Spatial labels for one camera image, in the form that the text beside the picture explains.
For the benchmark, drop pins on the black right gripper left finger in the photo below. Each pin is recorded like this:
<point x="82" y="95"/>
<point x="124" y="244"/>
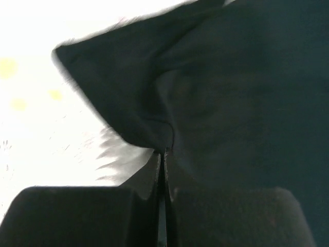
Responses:
<point x="125" y="215"/>

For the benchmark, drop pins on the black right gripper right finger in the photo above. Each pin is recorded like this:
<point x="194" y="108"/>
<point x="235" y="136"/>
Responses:
<point x="243" y="196"/>

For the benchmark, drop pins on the black t shirt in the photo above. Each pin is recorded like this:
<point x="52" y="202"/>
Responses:
<point x="238" y="93"/>

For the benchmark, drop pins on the floral tablecloth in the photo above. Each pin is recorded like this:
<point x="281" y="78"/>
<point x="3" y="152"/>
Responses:
<point x="50" y="133"/>

